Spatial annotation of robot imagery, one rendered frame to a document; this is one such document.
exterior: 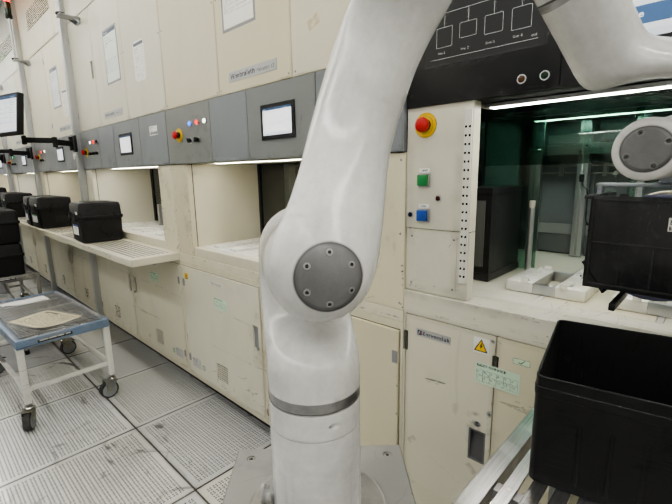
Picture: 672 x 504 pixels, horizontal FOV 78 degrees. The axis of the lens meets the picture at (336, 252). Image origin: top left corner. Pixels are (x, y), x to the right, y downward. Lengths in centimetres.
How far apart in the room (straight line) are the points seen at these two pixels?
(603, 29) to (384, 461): 69
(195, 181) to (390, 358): 140
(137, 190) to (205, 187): 152
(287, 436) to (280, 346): 11
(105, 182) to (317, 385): 331
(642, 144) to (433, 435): 102
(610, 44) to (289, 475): 67
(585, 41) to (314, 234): 43
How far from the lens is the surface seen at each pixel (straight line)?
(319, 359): 50
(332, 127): 46
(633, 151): 70
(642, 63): 68
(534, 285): 133
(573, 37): 67
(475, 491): 73
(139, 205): 379
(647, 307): 128
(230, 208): 240
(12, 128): 354
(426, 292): 126
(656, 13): 108
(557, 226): 200
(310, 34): 157
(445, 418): 137
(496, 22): 117
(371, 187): 45
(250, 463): 77
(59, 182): 516
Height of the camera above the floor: 123
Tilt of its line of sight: 11 degrees down
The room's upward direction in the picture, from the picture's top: 1 degrees counter-clockwise
